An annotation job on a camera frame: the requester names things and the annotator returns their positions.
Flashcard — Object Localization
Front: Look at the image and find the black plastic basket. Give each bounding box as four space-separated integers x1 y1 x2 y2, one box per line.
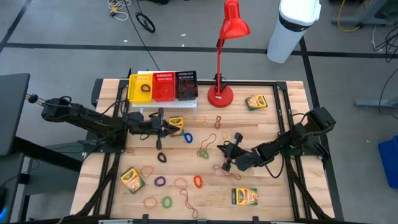
175 70 199 101

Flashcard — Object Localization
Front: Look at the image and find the blue storage bin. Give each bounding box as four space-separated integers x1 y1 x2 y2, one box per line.
377 134 398 190

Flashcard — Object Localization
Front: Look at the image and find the black desk frame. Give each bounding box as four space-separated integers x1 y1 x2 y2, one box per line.
0 136 83 224

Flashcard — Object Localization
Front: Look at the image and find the Crayola crayon box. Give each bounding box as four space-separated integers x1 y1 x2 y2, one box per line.
231 187 259 206
169 116 185 137
120 166 146 195
244 94 269 112

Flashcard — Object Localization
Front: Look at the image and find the grey desk foot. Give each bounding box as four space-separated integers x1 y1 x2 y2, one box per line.
355 97 398 110

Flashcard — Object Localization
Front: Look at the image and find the white and yellow cable bundle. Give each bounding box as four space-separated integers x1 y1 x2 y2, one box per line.
107 0 133 22

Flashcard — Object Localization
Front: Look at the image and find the yellow floor cable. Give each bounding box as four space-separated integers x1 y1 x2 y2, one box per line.
337 0 363 33

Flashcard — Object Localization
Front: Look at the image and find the arm supply cable with knob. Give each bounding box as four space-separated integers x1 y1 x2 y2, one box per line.
25 93 46 107

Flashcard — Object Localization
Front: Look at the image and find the white trash bin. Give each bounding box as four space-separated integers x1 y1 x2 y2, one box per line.
266 0 322 64

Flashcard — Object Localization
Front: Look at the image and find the yellow plastic basket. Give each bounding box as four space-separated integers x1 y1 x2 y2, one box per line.
127 73 154 104

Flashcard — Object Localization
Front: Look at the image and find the red plastic basket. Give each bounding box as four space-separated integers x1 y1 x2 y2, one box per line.
152 72 177 103

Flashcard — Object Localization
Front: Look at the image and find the black coiled floor cable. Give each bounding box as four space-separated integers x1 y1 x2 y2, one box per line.
135 11 156 34

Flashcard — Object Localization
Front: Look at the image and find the red desk lamp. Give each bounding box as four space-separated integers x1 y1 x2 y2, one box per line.
207 0 251 108

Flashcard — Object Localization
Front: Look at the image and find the long black floor cable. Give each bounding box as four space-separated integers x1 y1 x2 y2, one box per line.
123 0 161 72

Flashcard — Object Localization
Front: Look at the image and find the white perforated shelf riser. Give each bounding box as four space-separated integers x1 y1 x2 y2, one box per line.
132 70 198 118

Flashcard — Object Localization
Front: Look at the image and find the black cable bundle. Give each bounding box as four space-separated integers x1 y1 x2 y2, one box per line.
373 24 398 64

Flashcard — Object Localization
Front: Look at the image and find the grey desk leg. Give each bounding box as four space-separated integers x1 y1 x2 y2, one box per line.
330 0 398 27

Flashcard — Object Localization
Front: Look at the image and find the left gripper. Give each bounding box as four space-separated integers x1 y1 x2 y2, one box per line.
142 107 181 150

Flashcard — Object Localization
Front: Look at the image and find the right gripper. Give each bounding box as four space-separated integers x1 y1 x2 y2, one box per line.
216 133 261 172

